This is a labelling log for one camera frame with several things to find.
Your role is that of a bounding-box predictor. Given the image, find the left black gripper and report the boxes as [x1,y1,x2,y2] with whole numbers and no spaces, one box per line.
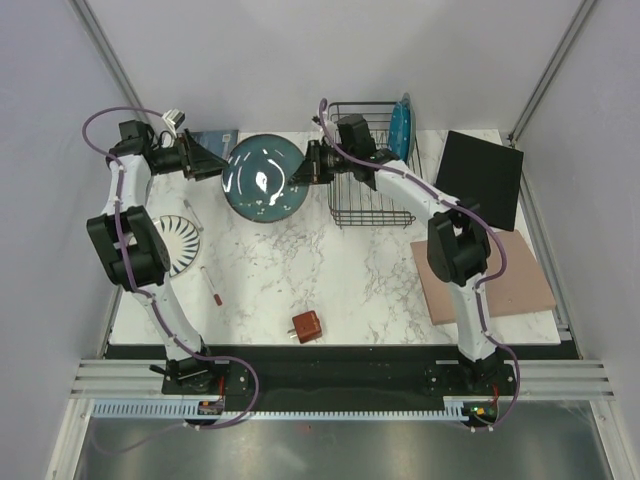
[152,130,228,183]

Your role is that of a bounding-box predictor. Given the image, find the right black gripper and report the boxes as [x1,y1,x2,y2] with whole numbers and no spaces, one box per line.
[290,139,355,185]

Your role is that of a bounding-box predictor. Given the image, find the dark teal floral plate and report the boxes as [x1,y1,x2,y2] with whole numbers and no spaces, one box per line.
[221,134,309,223]

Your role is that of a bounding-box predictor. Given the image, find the wire dish rack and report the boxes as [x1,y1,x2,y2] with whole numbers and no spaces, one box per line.
[327,101,415,228]

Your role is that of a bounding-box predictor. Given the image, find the blue polka dot plate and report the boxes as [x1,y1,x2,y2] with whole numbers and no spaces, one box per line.
[387,96,414,163]

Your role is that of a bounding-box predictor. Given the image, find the grey-green round plate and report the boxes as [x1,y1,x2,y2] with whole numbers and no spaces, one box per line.
[402,92,417,160]

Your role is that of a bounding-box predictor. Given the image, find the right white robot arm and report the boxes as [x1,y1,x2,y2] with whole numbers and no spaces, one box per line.
[289,114,498,394]

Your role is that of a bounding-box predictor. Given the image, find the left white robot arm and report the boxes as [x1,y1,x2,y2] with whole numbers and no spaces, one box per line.
[86,120,227,395]

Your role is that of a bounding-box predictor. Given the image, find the dark blue book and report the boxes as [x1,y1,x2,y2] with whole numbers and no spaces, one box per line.
[192,130,239,160]

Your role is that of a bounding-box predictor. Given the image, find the white green marker pen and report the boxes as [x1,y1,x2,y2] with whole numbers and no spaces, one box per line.
[183,199,204,232]

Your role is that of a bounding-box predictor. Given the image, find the white striped plate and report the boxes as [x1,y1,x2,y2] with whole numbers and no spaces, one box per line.
[153,215,201,278]

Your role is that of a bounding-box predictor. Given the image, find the red tipped tube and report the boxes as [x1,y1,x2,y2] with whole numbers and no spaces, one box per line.
[200,266,223,307]

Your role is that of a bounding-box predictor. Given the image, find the red cube power adapter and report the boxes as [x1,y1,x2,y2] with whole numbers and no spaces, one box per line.
[288,310,323,344]

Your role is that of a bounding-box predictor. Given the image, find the black board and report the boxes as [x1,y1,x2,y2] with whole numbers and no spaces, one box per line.
[435,131,524,231]

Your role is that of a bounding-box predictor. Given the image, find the pink board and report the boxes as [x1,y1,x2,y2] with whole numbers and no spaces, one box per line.
[411,231,556,326]

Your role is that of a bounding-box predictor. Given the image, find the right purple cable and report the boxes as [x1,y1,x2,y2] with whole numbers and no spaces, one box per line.
[317,98,524,434]

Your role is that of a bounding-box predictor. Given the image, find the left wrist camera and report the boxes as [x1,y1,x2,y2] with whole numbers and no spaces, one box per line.
[162,109,186,129]

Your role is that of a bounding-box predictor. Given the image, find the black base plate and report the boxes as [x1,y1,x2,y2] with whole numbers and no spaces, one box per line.
[106,346,589,411]

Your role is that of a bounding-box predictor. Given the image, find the white slotted cable duct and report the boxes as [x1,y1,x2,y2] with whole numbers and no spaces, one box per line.
[91,399,469,421]

